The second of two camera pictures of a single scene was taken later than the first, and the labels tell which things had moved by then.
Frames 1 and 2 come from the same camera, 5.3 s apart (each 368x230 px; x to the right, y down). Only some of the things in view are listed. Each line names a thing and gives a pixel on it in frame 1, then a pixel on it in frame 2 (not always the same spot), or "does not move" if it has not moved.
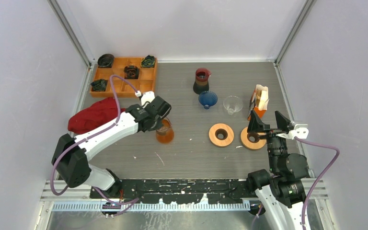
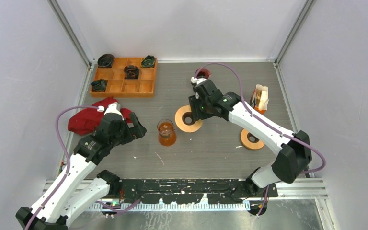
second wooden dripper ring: (258, 144) does not move
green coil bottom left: (99, 85) does not move
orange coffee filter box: (259, 101) does not move
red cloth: (99, 113) does not move
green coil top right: (148, 61) does not move
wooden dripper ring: (223, 128) to (182, 112)
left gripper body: (156, 125) to (124, 136)
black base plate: (178, 191) does not move
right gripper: (255, 124) to (193, 102)
